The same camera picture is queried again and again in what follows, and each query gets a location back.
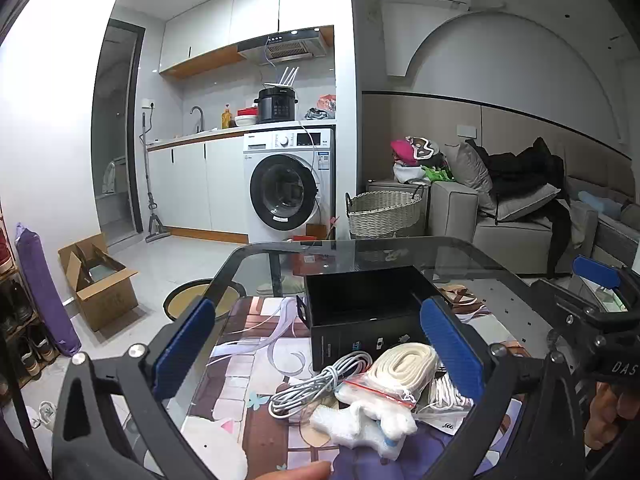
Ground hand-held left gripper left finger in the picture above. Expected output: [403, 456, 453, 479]
[50, 297, 221, 480]

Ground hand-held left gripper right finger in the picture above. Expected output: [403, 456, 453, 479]
[420, 296, 598, 480]

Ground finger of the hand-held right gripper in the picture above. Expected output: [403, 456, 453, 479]
[571, 255, 640, 306]
[530, 279, 601, 333]

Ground zip bag with cream strap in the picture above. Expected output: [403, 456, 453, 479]
[335, 342, 443, 408]

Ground white grey medicine packet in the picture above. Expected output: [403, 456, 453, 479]
[415, 375, 481, 436]

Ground black cardboard box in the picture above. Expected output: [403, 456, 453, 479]
[299, 266, 453, 371]

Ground white cable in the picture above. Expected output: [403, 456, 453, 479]
[268, 351, 373, 418]

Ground person's right hand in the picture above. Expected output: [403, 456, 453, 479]
[586, 379, 640, 455]

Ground person's left hand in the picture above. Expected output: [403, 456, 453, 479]
[260, 461, 332, 480]

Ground round stool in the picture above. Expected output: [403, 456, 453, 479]
[164, 277, 247, 322]

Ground printed table mat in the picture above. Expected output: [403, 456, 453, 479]
[180, 280, 531, 480]

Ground light blue cushion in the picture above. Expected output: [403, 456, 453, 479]
[580, 192, 623, 216]

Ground grey sofa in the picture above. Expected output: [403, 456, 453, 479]
[427, 175, 640, 276]

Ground brown cardboard box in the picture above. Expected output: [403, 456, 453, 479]
[58, 232, 140, 332]

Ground grey pillow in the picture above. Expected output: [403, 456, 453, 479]
[444, 140, 493, 211]
[495, 182, 561, 222]

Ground mop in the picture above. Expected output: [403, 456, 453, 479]
[141, 112, 171, 243]

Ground black jacket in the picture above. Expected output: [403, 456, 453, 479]
[467, 137, 573, 276]

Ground wicker basket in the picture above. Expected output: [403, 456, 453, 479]
[345, 185, 431, 240]

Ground purple rolled mat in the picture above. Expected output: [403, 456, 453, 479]
[15, 222, 82, 356]

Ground red box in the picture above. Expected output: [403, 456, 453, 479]
[292, 234, 331, 250]

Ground white base cabinets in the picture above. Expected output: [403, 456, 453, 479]
[147, 137, 251, 238]

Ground shoe rack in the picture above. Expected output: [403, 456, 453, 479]
[0, 215, 56, 396]

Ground pile of clothes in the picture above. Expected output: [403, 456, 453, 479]
[391, 136, 453, 185]

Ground white washing machine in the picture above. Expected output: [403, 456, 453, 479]
[243, 127, 336, 245]

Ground black pressure cooker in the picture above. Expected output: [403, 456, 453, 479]
[255, 87, 299, 123]

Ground plastic bag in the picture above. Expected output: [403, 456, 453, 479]
[305, 94, 337, 121]

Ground white router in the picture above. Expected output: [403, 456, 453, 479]
[265, 66, 301, 88]

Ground range hood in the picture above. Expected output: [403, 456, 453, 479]
[237, 30, 328, 66]

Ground dark door frame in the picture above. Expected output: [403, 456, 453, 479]
[91, 19, 146, 246]

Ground white wall cabinets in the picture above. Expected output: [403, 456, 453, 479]
[159, 0, 335, 75]

